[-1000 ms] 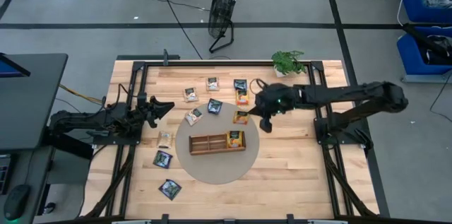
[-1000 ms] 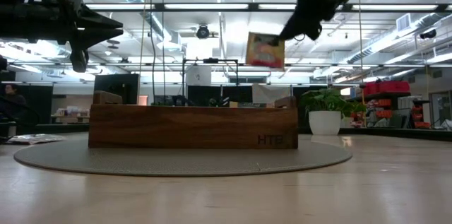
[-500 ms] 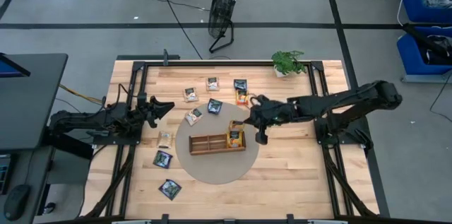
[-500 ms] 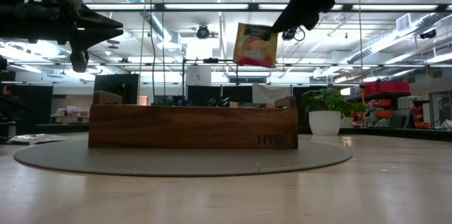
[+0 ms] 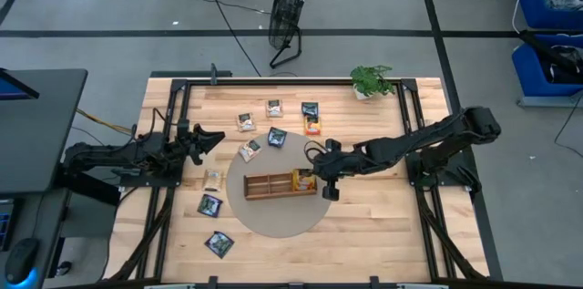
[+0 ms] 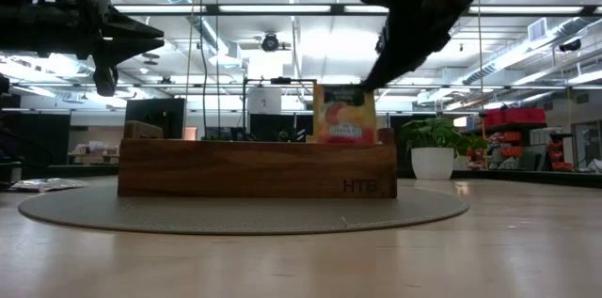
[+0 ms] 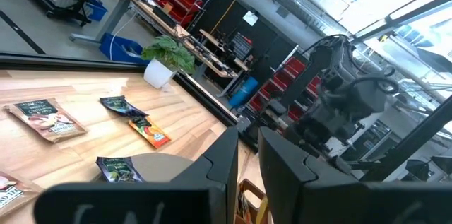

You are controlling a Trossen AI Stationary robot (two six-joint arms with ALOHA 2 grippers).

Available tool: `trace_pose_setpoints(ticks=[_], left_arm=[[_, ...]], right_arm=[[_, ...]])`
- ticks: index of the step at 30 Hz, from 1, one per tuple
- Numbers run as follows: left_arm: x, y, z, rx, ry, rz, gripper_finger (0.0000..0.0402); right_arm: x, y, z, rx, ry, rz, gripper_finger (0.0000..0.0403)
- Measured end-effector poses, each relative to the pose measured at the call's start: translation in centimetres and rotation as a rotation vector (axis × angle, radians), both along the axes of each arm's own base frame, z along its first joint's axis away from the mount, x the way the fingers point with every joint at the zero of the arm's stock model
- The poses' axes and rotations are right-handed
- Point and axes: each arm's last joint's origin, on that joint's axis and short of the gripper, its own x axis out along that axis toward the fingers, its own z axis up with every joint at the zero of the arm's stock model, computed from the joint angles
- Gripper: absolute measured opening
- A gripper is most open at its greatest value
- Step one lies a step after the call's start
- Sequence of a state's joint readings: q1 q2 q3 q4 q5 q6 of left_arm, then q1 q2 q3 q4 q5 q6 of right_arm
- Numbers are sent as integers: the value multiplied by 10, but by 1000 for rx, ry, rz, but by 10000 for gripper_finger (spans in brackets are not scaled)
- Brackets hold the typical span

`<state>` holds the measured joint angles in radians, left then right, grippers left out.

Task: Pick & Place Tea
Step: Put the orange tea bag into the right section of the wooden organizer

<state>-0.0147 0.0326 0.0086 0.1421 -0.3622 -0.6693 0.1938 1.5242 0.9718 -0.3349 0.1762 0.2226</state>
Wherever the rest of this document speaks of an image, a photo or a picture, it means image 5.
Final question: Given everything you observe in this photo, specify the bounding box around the orange mango tea packet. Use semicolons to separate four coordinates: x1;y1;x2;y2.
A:
303;115;322;137
292;168;318;192

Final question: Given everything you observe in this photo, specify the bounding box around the black keyboard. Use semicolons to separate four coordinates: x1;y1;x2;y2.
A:
0;197;15;253

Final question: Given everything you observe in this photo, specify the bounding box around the yellow cable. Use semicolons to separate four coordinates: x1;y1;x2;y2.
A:
75;107;134;136

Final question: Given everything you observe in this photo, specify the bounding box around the blue storage bin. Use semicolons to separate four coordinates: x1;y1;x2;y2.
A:
519;0;583;31
511;35;583;98

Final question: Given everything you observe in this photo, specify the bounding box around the black computer mouse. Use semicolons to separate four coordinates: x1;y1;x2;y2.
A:
4;237;41;286

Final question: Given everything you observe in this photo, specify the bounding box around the black metal bar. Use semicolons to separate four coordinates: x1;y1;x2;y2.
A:
518;28;583;78

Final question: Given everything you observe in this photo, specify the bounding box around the grey desk foot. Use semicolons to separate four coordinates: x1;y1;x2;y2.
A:
517;94;583;108

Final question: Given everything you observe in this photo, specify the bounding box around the beige tea packet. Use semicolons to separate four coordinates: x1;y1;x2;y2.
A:
201;169;225;193

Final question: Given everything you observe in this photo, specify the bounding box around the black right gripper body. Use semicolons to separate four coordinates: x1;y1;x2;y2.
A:
312;139;354;202

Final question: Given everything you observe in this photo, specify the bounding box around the green plant in white pot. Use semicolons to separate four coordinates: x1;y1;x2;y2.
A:
349;64;396;101

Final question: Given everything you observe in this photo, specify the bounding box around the round grey mat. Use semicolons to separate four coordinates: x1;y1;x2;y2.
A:
225;130;333;239

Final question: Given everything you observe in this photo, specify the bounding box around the black floor fan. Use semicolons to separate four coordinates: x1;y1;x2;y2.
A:
267;0;309;70

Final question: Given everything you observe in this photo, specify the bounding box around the wooden tea box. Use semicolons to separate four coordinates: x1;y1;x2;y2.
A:
243;170;319;202

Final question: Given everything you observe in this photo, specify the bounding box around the computer monitor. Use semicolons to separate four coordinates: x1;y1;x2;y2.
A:
0;67;41;101

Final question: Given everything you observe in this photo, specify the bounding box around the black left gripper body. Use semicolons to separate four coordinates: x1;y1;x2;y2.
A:
175;118;206;167

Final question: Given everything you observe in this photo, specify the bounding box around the dark blackcurrant tea packet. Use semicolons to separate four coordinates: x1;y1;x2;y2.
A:
267;127;289;149
196;193;224;219
301;101;320;119
203;230;236;260

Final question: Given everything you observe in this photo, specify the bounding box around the black low desk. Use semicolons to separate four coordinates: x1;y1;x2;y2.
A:
0;188;72;289

